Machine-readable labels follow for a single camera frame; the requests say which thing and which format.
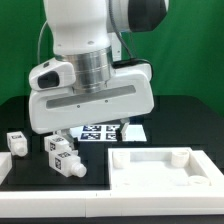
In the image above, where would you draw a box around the white sheet with tags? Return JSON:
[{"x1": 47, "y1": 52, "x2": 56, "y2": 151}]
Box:
[{"x1": 70, "y1": 124, "x2": 147, "y2": 142}]

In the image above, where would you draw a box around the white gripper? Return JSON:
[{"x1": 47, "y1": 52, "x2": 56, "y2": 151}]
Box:
[{"x1": 29, "y1": 64, "x2": 154, "y2": 151}]

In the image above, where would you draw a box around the grey cable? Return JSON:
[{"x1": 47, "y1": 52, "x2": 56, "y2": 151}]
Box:
[{"x1": 36, "y1": 21, "x2": 49, "y2": 66}]

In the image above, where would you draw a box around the white square table top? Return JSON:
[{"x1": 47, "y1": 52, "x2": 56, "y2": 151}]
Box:
[{"x1": 108, "y1": 147, "x2": 224, "y2": 192}]

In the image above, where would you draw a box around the white obstacle fence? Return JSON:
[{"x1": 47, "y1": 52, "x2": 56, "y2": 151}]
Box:
[{"x1": 0, "y1": 191, "x2": 224, "y2": 218}]

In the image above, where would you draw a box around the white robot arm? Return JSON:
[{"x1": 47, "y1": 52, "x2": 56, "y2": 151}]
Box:
[{"x1": 29, "y1": 0, "x2": 169, "y2": 137}]

